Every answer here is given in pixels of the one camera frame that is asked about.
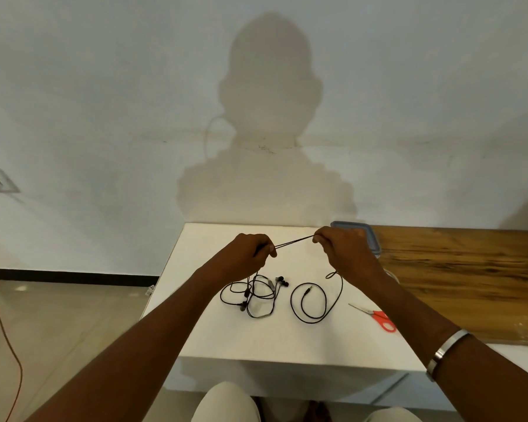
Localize black skirting board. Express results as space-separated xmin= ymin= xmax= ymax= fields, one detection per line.
xmin=0 ymin=267 xmax=160 ymax=288

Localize person's left forearm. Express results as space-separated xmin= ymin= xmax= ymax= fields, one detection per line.
xmin=26 ymin=267 xmax=223 ymax=422

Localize person's white trousers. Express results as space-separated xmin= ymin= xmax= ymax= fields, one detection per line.
xmin=191 ymin=381 xmax=423 ymax=422

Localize red-handled scissors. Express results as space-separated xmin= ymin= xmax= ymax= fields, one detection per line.
xmin=348 ymin=302 xmax=398 ymax=333

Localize white wall socket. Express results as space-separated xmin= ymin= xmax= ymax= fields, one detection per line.
xmin=0 ymin=166 xmax=20 ymax=194

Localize silver bracelet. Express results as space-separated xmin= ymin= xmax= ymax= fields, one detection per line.
xmin=425 ymin=329 xmax=471 ymax=383

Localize person's right forearm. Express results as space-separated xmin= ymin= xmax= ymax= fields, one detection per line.
xmin=360 ymin=272 xmax=528 ymax=422

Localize brown wooden board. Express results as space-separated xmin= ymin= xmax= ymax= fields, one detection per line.
xmin=371 ymin=225 xmax=528 ymax=346

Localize person's right hand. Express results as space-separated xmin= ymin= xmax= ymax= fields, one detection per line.
xmin=312 ymin=226 xmax=386 ymax=293

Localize container with grey lid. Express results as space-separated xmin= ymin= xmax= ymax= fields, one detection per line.
xmin=330 ymin=220 xmax=383 ymax=259

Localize black wired earphones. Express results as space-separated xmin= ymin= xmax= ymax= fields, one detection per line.
xmin=219 ymin=274 xmax=290 ymax=319
xmin=239 ymin=234 xmax=344 ymax=325

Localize person's left hand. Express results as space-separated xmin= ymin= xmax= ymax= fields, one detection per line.
xmin=198 ymin=232 xmax=278 ymax=295

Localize person's right foot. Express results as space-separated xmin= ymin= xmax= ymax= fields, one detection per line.
xmin=303 ymin=399 xmax=333 ymax=422

